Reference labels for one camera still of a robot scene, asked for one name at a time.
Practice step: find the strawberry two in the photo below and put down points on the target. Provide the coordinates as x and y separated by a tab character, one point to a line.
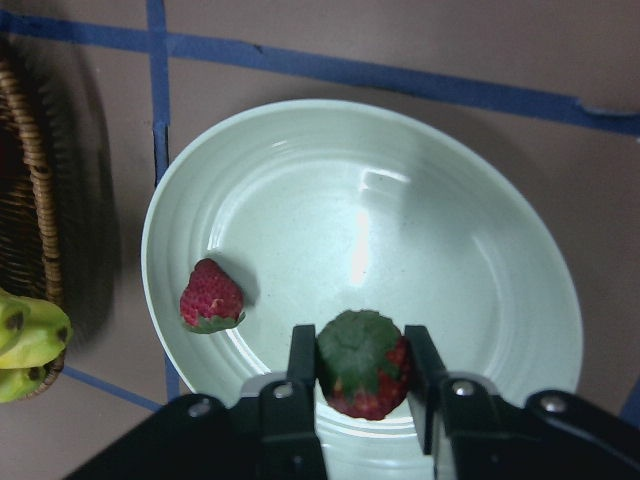
363	364

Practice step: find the light green plate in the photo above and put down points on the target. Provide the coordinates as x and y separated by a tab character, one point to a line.
315	207

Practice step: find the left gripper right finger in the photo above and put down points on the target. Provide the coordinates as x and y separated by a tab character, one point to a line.
455	416

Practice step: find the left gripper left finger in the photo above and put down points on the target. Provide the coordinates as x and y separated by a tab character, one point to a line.
290	447

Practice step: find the yellow banana bunch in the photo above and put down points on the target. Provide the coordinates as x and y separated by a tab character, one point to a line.
34	337

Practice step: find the strawberry one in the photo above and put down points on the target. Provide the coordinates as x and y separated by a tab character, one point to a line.
211	301

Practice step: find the brown wicker basket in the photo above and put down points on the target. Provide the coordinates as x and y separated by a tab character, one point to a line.
30	245

